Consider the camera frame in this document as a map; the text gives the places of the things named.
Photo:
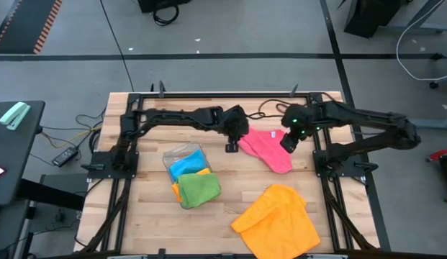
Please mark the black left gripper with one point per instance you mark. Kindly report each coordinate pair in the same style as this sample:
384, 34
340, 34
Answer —
235, 124

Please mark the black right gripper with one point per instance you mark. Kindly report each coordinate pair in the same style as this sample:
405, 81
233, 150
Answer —
300, 120

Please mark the pink microfiber towel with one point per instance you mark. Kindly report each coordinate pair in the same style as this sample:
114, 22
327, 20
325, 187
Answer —
270, 151

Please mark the blue microfiber towel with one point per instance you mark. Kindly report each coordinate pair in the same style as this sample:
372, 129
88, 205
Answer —
189, 163

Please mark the green microfiber towel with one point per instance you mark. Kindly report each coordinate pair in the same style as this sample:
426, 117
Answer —
199, 190

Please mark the clear plastic bin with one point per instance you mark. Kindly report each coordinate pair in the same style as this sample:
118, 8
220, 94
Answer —
172, 151

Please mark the orange microfiber towel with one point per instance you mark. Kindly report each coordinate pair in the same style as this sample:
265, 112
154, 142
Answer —
280, 226
175, 190

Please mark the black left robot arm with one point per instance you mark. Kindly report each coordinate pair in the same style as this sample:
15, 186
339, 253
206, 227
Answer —
172, 117

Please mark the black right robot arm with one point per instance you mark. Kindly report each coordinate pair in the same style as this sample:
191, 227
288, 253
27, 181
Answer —
370, 117

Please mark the black desk base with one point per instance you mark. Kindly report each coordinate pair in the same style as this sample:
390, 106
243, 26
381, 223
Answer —
367, 18

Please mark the grey table foot bar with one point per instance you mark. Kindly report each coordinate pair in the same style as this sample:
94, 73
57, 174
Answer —
437, 124

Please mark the red and black chair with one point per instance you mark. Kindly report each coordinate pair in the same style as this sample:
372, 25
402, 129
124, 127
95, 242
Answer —
439, 154

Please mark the black caster wheel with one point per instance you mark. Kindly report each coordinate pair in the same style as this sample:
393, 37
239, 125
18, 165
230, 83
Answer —
433, 85

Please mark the black equipment box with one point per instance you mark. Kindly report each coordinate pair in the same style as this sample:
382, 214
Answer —
162, 4

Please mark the black power adapter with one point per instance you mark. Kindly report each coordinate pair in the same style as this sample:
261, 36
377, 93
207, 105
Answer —
64, 156

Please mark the grey desk leg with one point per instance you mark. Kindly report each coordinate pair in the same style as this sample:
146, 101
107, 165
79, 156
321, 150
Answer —
417, 28

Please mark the black desk underframe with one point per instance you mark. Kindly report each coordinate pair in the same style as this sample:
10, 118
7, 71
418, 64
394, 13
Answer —
47, 194

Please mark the black side desk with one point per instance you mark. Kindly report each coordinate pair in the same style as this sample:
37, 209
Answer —
14, 162

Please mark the mint green stapler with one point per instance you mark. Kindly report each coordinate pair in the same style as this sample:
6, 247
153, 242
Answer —
14, 115

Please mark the black mat with orange stripes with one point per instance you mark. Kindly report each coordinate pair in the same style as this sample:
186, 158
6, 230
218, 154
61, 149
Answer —
25, 25

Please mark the black frame clamp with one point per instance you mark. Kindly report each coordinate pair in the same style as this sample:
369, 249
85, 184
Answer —
161, 253
293, 91
161, 88

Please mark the black metal table frame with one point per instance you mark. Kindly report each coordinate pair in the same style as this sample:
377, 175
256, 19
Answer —
208, 95

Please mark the grey metal bracket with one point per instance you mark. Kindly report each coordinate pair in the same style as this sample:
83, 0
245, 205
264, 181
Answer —
327, 257
126, 257

